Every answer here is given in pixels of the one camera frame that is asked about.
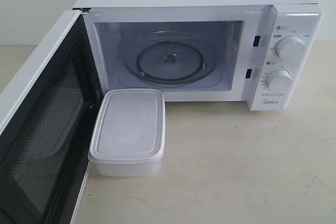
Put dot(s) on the translucent plastic food container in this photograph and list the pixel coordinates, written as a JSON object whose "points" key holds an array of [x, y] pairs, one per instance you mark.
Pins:
{"points": [[128, 139]]}

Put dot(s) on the white microwave door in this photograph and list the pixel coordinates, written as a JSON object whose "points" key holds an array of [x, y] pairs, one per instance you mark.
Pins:
{"points": [[48, 112]]}

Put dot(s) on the glass microwave turntable plate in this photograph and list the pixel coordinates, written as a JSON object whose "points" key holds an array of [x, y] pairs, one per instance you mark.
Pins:
{"points": [[170, 58]]}

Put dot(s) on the white microwave oven body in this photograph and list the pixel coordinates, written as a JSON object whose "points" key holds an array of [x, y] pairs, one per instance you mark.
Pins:
{"points": [[243, 32]]}

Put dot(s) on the lower white timer knob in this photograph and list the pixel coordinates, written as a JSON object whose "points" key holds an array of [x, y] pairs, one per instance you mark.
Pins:
{"points": [[279, 80]]}

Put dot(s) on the upper white control knob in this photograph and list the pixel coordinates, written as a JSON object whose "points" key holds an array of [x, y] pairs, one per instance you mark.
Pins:
{"points": [[290, 47]]}

